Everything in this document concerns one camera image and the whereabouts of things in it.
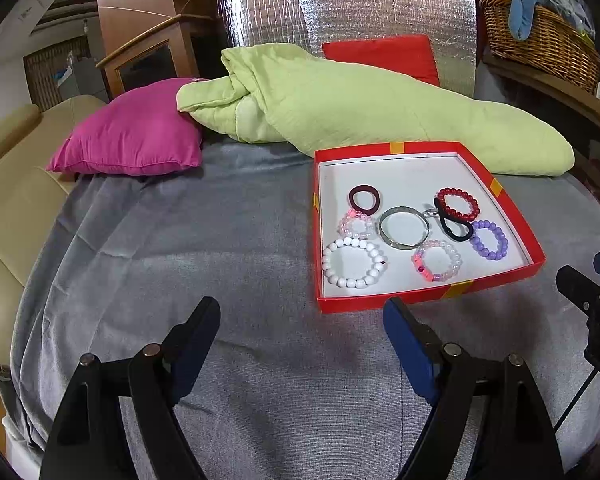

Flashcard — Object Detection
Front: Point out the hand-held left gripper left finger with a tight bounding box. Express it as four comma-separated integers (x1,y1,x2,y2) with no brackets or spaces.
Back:
39,296,222,480

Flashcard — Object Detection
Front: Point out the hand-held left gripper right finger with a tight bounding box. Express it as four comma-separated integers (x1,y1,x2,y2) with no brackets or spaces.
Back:
382,297,566,480

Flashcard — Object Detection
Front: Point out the purple bead bracelet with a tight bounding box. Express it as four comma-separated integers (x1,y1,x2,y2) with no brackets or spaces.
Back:
469,219,510,262

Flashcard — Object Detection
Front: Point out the silver metal bangle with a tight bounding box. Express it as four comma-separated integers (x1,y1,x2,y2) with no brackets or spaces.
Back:
378,205,430,251

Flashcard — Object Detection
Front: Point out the black cord bracelet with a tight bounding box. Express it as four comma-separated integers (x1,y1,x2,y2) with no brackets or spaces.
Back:
425,197,476,242

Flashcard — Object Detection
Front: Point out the pale pink bead bracelet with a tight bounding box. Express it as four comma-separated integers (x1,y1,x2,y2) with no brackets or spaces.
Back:
337,209,376,241

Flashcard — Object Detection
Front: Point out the dark red hair tie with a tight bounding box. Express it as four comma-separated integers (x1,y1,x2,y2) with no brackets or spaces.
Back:
348,184,383,215

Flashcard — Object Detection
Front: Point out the red bead bracelet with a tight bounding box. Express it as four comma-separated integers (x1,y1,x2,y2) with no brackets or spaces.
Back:
435,187,481,222

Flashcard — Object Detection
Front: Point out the red cardboard box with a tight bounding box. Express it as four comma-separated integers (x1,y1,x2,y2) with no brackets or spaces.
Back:
312,142,547,315

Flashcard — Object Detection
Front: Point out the grey bed cover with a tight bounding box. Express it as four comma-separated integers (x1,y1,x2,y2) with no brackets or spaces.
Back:
9,142,600,480

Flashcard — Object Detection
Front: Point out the wooden shelf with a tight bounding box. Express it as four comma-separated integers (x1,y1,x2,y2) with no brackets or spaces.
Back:
481,54,600,211

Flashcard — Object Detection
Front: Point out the wicker basket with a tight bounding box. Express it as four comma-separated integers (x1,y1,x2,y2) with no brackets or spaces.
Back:
479,0,600,94

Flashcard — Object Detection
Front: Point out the beige leather sofa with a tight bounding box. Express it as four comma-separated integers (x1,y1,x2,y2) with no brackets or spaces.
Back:
0,93,109,366

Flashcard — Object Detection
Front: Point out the magenta pillow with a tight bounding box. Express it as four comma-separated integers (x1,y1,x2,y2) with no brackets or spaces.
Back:
46,77,204,176

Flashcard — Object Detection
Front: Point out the light green quilt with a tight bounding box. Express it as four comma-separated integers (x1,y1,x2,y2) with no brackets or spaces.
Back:
175,43,576,177

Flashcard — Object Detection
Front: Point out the blue cloth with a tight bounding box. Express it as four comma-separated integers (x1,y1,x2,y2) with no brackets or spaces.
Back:
508,0,547,42

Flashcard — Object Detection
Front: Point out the red pillow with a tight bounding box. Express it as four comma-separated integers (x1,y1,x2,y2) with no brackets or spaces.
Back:
322,34,441,87

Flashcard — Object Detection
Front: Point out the woven rattan screen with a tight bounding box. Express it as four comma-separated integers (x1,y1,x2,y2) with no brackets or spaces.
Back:
23,35,97,112

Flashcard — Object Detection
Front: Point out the wooden cabinet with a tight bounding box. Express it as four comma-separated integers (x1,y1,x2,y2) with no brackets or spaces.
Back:
94,0,232,102

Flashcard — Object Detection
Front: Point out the silver foil insulation sheet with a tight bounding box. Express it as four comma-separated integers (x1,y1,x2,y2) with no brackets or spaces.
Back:
214,0,479,99

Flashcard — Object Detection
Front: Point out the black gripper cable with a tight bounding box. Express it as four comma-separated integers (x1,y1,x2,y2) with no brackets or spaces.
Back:
554,372,597,433

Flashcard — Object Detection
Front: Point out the pink and clear bead bracelet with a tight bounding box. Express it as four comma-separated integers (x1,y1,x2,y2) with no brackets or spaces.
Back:
411,239,464,283

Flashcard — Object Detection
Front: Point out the white bead bracelet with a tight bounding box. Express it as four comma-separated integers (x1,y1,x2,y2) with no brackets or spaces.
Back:
321,237,387,290

